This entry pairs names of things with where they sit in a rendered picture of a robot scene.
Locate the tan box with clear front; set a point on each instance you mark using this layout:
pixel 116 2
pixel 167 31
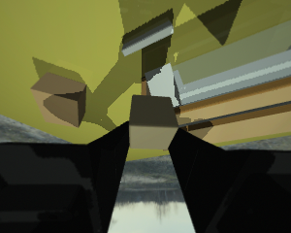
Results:
pixel 239 91

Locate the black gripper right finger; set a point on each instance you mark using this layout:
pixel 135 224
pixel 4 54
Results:
pixel 210 176

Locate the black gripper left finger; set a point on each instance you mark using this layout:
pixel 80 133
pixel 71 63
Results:
pixel 97 166

